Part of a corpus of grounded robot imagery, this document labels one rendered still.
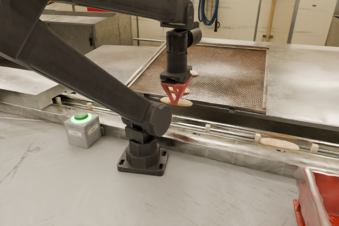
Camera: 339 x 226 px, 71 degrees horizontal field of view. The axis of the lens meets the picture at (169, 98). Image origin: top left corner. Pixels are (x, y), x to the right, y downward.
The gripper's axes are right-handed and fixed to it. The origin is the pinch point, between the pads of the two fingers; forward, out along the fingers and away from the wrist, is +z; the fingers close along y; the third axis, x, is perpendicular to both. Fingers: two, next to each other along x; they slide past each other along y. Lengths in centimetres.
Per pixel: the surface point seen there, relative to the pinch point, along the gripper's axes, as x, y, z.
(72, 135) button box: 25.1, -17.4, 7.8
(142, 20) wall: 197, 367, 36
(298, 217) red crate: -32.8, -22.0, 9.8
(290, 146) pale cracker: -32.4, -1.4, 7.8
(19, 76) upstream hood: 66, 1, 2
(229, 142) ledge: -17.0, -5.6, 7.4
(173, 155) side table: -3.0, -11.2, 11.4
